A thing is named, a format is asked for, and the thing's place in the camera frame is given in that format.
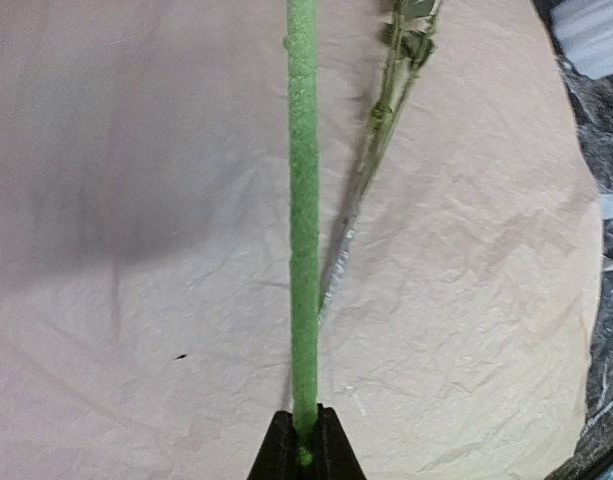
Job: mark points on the pale blue daisy stem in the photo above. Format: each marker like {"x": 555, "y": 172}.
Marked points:
{"x": 304, "y": 154}

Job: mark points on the dusty pink rose stem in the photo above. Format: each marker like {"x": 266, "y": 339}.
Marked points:
{"x": 409, "y": 39}

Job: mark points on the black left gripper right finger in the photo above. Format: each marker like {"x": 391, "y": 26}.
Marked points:
{"x": 334, "y": 458}

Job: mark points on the white ribbed vase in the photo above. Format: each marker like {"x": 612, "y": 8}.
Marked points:
{"x": 584, "y": 32}

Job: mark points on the peach wrapping paper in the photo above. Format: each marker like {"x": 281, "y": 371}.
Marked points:
{"x": 144, "y": 250}

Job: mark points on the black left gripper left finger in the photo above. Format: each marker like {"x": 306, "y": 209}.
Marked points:
{"x": 277, "y": 456}

